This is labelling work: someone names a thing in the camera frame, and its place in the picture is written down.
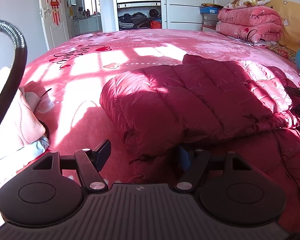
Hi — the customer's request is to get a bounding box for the light blue folded garment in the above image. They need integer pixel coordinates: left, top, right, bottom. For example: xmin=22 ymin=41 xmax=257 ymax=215
xmin=0 ymin=134 xmax=51 ymax=190

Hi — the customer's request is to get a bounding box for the yellow headboard cover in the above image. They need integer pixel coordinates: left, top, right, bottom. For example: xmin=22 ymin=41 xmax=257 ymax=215
xmin=266 ymin=0 xmax=300 ymax=53

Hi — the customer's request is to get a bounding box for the floral pillow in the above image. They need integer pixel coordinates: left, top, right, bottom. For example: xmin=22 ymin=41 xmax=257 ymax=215
xmin=224 ymin=0 xmax=271 ymax=10

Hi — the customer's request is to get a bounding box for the white wardrobe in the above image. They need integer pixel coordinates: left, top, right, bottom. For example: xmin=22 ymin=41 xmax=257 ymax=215
xmin=113 ymin=0 xmax=214 ymax=31

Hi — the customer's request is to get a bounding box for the black flexible hose cable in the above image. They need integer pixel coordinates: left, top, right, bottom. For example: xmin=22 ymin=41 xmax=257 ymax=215
xmin=0 ymin=18 xmax=28 ymax=143

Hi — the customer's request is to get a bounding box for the grey shoe boxes stack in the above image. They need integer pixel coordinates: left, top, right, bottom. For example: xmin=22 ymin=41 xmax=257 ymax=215
xmin=202 ymin=14 xmax=219 ymax=32

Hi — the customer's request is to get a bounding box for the red puffer down jacket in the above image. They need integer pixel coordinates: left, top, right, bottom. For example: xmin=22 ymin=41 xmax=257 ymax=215
xmin=100 ymin=54 xmax=300 ymax=232

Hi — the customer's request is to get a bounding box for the pink heart-pattern bed blanket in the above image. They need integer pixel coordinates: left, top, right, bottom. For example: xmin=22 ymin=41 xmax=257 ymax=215
xmin=21 ymin=29 xmax=300 ymax=232

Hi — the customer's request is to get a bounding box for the folded pink quilt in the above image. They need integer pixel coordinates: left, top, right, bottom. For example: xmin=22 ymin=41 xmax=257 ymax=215
xmin=216 ymin=6 xmax=283 ymax=43

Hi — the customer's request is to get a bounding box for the pink quilted folded garment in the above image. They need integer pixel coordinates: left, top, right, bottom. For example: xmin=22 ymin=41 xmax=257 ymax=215
xmin=0 ymin=66 xmax=47 ymax=165

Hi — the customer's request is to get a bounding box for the blue shoe box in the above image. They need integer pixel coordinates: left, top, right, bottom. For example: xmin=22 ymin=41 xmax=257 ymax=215
xmin=200 ymin=7 xmax=220 ymax=14

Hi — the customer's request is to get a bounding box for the white bedroom door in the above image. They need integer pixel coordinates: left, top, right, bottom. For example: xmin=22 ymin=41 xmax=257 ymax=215
xmin=39 ymin=0 xmax=69 ymax=50

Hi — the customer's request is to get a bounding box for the dark clothes pile lower shelf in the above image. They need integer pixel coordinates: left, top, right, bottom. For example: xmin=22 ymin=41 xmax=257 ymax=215
xmin=118 ymin=9 xmax=162 ymax=30

